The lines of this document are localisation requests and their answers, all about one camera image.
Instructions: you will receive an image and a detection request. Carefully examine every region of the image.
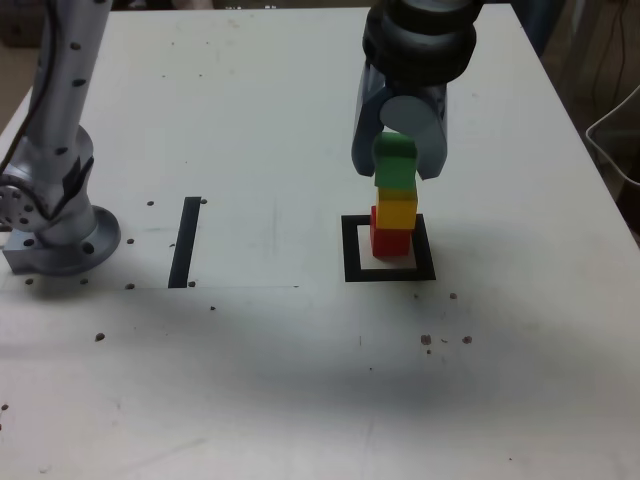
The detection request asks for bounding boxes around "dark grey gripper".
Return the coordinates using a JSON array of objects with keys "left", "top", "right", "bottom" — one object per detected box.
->
[{"left": 350, "top": 61, "right": 450, "bottom": 183}]

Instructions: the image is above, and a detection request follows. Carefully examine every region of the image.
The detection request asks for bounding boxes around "green cube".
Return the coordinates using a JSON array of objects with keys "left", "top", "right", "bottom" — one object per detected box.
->
[{"left": 373, "top": 132, "right": 419, "bottom": 190}]

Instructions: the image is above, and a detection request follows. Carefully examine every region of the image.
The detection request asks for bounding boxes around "yellow cube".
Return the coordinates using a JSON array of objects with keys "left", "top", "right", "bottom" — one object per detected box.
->
[{"left": 374, "top": 185, "right": 419, "bottom": 231}]

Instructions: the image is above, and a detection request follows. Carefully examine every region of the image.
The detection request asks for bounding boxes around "red cube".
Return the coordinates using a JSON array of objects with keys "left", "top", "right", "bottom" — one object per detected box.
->
[{"left": 369, "top": 204, "right": 413, "bottom": 259}]

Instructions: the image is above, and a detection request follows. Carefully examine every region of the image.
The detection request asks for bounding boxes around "black tape square outline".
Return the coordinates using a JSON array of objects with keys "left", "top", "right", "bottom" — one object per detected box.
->
[{"left": 341, "top": 213, "right": 437, "bottom": 284}]

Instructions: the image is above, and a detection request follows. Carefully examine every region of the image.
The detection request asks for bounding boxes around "black tape strip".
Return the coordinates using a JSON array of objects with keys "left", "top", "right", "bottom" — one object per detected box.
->
[{"left": 167, "top": 196, "right": 202, "bottom": 290}]

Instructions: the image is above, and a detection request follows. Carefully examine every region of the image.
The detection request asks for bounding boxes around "white cable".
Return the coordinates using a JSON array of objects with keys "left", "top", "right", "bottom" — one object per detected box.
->
[{"left": 583, "top": 83, "right": 640, "bottom": 189}]

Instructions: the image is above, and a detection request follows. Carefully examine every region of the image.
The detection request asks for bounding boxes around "pale metal post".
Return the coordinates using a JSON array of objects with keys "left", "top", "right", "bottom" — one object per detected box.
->
[{"left": 557, "top": 0, "right": 609, "bottom": 116}]

